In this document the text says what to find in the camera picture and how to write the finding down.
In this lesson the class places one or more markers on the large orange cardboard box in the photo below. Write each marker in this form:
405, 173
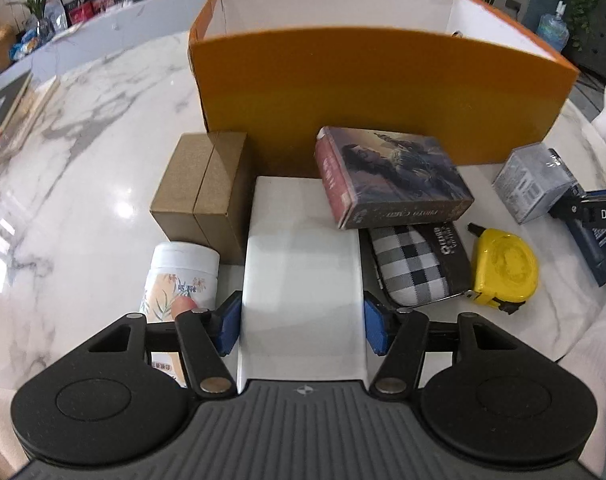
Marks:
373, 105

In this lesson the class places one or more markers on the dark blue box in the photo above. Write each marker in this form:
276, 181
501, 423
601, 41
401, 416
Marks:
595, 255

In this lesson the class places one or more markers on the person's cream trousers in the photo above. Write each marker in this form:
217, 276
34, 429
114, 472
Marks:
595, 360

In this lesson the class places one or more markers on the blue snack packets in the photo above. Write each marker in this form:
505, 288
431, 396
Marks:
28, 42

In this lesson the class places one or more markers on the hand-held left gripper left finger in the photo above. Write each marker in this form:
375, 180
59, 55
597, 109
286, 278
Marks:
230, 322

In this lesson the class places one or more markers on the white floral canister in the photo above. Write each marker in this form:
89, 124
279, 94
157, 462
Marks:
180, 280

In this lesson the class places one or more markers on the yellow tape measure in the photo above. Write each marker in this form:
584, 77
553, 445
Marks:
505, 265

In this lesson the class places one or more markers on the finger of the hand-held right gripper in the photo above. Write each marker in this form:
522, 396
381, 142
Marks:
603, 212

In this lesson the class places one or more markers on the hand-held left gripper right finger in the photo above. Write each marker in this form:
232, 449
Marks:
375, 327

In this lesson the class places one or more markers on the plain white box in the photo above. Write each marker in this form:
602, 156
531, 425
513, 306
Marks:
303, 270

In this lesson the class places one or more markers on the brown cardboard box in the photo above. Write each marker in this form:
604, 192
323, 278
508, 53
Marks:
198, 195

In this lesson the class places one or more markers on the plaid glasses case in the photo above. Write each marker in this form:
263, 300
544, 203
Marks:
408, 265

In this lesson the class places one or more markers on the dark cabinet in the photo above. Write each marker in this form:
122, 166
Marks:
603, 35

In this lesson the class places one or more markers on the picture-printed card box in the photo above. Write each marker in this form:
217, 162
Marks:
393, 175

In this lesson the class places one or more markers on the blue water bottle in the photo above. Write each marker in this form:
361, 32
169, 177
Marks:
553, 27

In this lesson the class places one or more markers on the stack of books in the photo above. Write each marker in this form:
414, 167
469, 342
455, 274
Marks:
13, 115

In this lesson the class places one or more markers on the red gift boxes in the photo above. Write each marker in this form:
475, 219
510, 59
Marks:
90, 10

